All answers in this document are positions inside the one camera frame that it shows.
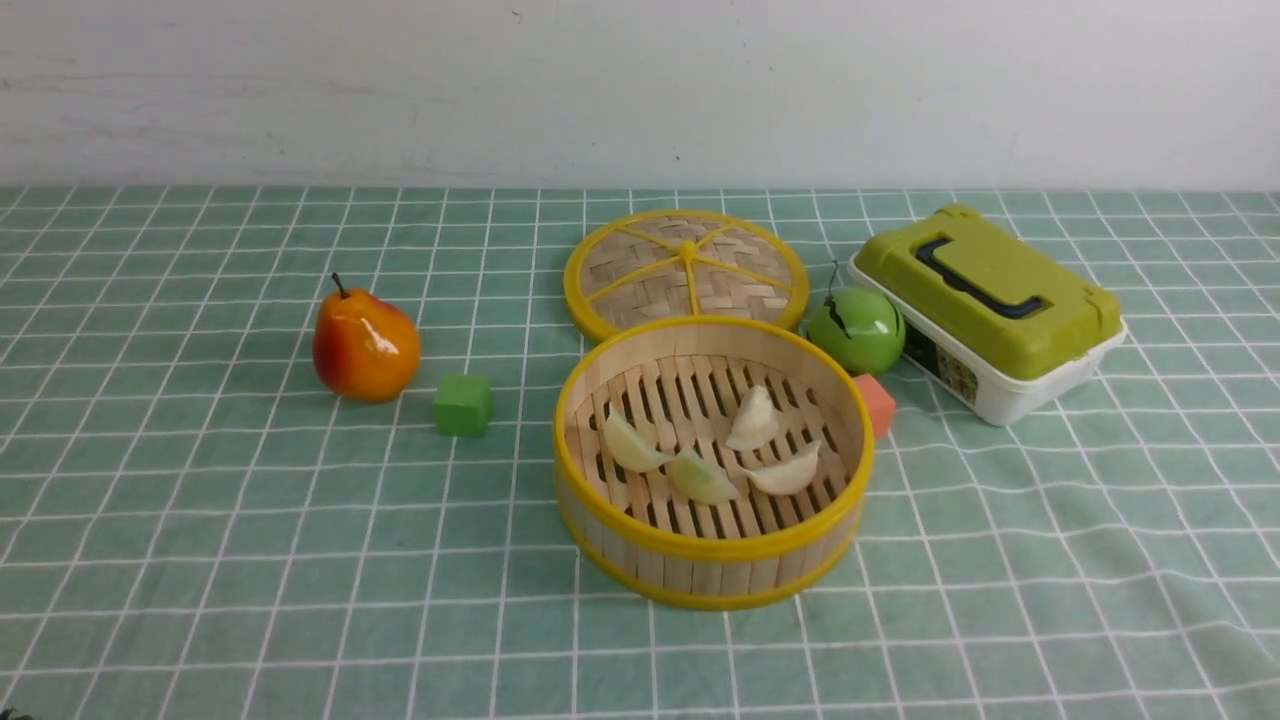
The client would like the pale yellow toy dumpling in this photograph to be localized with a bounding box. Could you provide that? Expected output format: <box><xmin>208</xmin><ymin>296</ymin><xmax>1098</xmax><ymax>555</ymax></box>
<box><xmin>602</xmin><ymin>411</ymin><xmax>675</xmax><ymax>474</ymax></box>

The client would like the white toy dumpling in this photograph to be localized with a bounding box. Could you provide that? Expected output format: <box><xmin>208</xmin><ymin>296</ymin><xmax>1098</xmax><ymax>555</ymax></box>
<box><xmin>724</xmin><ymin>386</ymin><xmax>780</xmax><ymax>452</ymax></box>

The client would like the yellow green toy dumpling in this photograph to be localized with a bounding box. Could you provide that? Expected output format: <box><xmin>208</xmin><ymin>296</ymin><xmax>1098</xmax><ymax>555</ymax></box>
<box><xmin>668</xmin><ymin>446</ymin><xmax>741</xmax><ymax>505</ymax></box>

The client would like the cream toy dumpling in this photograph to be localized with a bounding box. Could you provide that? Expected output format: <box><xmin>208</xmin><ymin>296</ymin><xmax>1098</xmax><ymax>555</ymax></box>
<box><xmin>745</xmin><ymin>439</ymin><xmax>822</xmax><ymax>496</ymax></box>

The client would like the woven bamboo steamer lid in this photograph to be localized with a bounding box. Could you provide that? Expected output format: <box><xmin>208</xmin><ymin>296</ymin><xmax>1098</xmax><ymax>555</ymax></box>
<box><xmin>562</xmin><ymin>208</ymin><xmax>812</xmax><ymax>343</ymax></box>

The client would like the bamboo steamer tray yellow rim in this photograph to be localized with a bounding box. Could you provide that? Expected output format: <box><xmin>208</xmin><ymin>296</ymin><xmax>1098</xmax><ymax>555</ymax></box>
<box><xmin>552</xmin><ymin>316</ymin><xmax>876</xmax><ymax>610</ymax></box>

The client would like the green toy cube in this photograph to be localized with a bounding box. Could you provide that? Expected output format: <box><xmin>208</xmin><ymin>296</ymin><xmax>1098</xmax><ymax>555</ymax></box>
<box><xmin>431</xmin><ymin>373</ymin><xmax>494</xmax><ymax>438</ymax></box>

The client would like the green toy apple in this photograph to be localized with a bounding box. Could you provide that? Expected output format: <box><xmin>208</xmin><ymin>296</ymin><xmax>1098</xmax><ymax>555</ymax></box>
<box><xmin>805</xmin><ymin>261</ymin><xmax>906</xmax><ymax>375</ymax></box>

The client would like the orange pink toy cube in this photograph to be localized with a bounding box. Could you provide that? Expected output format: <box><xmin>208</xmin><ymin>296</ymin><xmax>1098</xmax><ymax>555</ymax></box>
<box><xmin>852</xmin><ymin>374</ymin><xmax>897</xmax><ymax>439</ymax></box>

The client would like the orange red toy pear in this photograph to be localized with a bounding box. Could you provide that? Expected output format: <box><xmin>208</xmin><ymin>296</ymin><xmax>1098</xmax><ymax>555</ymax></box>
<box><xmin>311</xmin><ymin>272</ymin><xmax>421</xmax><ymax>404</ymax></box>

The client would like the green lidded white lunchbox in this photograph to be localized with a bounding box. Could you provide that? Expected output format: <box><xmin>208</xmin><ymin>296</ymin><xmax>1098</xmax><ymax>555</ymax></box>
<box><xmin>849</xmin><ymin>202</ymin><xmax>1126</xmax><ymax>427</ymax></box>

